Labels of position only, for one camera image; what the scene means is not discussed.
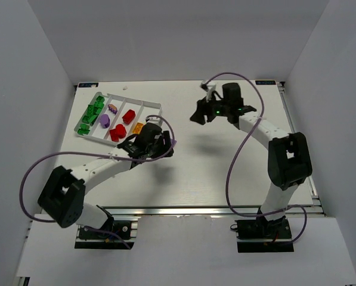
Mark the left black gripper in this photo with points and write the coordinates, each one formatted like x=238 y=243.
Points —
x=164 y=144

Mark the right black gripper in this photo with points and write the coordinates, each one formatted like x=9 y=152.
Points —
x=209 y=110

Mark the yellow lego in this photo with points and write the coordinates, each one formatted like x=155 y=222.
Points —
x=138 y=127

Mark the red oval lego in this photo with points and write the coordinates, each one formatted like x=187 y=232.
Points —
x=120 y=131

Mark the red rectangular lego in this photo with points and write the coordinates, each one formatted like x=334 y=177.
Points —
x=129 y=116

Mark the purple oval lego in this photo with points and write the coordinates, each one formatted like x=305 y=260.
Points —
x=104 y=121

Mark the purple curved lego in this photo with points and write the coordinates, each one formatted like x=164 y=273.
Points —
x=112 y=108

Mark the small green number lego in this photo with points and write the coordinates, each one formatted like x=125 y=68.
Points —
x=99 y=104

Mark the green rectangular lego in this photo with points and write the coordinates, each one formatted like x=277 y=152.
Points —
x=92 y=119

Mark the green lego pair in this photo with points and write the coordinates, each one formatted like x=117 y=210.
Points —
x=89 y=112

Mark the red rounded lego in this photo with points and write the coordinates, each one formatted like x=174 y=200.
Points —
x=113 y=135

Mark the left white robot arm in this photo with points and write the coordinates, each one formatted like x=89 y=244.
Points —
x=63 y=196

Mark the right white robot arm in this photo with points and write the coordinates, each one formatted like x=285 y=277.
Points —
x=289 y=162

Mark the white divided sorting tray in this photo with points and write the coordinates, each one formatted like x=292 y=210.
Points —
x=123 y=104

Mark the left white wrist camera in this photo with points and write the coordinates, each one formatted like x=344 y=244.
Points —
x=154 y=120

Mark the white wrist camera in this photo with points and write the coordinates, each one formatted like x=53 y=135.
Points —
x=209 y=87
x=154 y=120

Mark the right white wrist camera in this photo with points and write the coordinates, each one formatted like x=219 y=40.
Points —
x=209 y=87

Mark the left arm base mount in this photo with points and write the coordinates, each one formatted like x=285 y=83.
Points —
x=113 y=235

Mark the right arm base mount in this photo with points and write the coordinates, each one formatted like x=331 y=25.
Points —
x=252 y=237

